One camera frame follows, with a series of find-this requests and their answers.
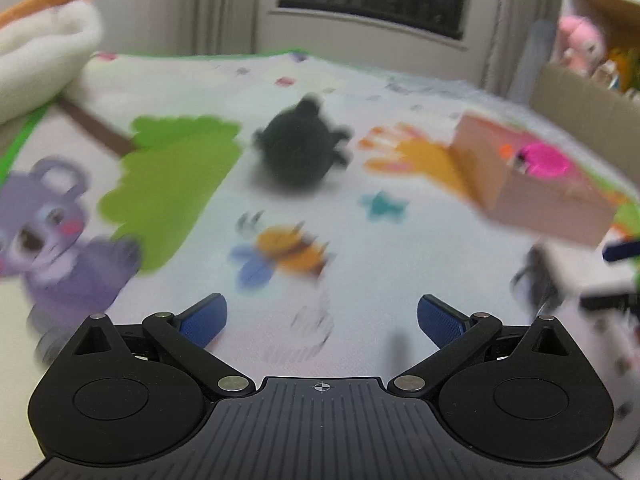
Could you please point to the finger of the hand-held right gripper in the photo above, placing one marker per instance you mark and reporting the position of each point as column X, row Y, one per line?
column 615, row 301
column 622, row 251

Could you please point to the white spotted plush dog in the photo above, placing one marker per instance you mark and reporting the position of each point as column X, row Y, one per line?
column 590, row 340

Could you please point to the brown cardboard box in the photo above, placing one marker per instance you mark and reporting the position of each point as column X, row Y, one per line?
column 615, row 20

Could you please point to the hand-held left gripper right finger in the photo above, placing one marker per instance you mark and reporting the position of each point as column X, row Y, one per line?
column 440, row 319

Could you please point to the pink cardboard box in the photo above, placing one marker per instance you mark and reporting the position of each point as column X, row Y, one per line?
column 530, row 200

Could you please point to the beige curtain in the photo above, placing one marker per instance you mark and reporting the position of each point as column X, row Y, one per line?
column 225, row 5
column 515, row 20

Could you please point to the pink plush toy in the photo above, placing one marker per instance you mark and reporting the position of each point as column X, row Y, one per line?
column 580, row 45

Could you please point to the pink plastic toy rattle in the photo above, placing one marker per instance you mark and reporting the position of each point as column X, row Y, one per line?
column 545, row 160

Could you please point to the printed animal play mat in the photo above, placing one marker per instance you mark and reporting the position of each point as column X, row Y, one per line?
column 210, row 240

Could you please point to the yellow green toy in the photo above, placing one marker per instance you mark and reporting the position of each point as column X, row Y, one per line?
column 625, row 67

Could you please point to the black round plush toy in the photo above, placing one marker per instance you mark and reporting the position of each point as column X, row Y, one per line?
column 300, row 155

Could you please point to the white orange fleece blanket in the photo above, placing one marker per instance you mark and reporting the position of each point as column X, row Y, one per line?
column 45, row 55

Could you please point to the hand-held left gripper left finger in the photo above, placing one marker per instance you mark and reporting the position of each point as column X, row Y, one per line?
column 204, row 319

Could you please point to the cardboard box of toys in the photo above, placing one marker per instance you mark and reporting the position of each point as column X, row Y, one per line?
column 575, row 105

